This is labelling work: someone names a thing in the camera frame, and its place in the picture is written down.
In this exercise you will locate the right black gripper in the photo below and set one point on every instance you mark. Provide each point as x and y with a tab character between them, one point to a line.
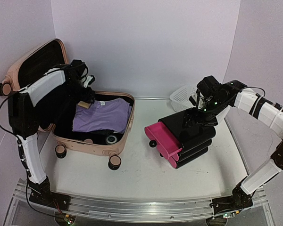
187	117

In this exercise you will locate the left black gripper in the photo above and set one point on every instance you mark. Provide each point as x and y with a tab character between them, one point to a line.
87	96

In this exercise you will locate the small tan square box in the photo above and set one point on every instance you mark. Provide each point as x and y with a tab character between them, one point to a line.
84	105

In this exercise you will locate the black pink tiered rack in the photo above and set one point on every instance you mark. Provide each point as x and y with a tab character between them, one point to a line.
176	144

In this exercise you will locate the pink hard-shell suitcase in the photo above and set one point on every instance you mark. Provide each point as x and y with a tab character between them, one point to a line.
32	66

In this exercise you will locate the round glass cosmetic jar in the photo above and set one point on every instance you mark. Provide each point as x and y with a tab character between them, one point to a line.
111	139

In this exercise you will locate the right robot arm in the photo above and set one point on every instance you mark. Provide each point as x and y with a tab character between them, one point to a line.
265	131

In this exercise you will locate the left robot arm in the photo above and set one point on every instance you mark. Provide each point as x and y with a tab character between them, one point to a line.
46	100

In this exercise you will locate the white plastic mesh basket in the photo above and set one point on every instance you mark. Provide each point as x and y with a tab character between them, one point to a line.
180	98

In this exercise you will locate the folded purple shirt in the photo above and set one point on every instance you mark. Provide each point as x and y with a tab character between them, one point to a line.
102	115

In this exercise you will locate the black folded clothing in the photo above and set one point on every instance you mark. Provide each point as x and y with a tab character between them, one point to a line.
98	136

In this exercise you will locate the pink round compact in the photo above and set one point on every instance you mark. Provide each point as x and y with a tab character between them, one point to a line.
88	141

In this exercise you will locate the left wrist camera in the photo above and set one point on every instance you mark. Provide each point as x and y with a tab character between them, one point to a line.
87	80

